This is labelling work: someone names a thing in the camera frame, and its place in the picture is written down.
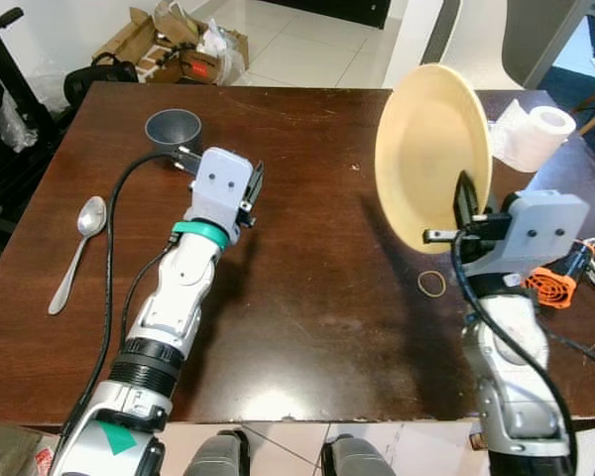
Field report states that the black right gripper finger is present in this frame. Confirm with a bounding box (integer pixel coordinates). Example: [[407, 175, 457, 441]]
[[454, 171, 483, 235]]

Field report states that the round yellow plate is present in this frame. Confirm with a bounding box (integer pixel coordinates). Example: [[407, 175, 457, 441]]
[[375, 63, 494, 255]]

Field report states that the tan rubber band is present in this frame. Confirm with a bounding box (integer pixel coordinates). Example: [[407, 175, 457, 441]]
[[417, 271, 447, 297]]

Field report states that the orange and black fan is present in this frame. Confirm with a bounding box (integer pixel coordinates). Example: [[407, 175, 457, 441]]
[[524, 243, 594, 310]]

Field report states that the white toilet paper roll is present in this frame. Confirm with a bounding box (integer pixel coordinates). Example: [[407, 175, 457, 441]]
[[491, 99, 577, 174]]

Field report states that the grey plastic cup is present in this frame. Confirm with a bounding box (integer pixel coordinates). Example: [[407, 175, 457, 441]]
[[145, 108, 203, 156]]

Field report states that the silver metal spoon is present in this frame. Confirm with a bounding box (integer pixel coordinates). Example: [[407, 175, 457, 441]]
[[48, 195, 108, 316]]

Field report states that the white shell chair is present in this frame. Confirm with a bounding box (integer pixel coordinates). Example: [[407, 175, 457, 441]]
[[421, 0, 595, 92]]

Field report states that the open cardboard box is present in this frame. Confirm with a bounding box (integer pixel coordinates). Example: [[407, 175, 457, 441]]
[[94, 5, 250, 86]]

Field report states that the black door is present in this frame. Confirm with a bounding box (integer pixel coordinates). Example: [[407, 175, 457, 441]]
[[258, 0, 393, 30]]

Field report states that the black bag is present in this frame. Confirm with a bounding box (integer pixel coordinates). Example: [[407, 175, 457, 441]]
[[64, 55, 140, 106]]

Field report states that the clear plastic bag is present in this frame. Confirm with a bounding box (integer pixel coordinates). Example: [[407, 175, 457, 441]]
[[0, 91, 41, 153]]

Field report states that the grey right robot leg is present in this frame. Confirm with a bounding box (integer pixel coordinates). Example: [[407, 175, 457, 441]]
[[322, 433, 398, 476]]

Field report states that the black metal stand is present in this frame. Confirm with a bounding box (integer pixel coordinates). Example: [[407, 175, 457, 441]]
[[0, 5, 57, 259]]

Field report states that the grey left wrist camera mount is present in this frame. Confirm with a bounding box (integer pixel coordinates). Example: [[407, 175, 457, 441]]
[[186, 147, 259, 244]]

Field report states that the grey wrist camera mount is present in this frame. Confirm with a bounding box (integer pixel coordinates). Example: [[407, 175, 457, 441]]
[[186, 147, 259, 244], [496, 190, 590, 278]]

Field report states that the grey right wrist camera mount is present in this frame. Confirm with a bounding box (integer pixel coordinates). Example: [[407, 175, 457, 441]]
[[496, 190, 590, 278]]

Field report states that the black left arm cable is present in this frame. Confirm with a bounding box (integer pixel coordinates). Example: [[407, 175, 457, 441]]
[[55, 149, 201, 442]]

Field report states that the thin black cable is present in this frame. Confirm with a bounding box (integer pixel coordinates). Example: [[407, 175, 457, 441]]
[[545, 332, 595, 384]]

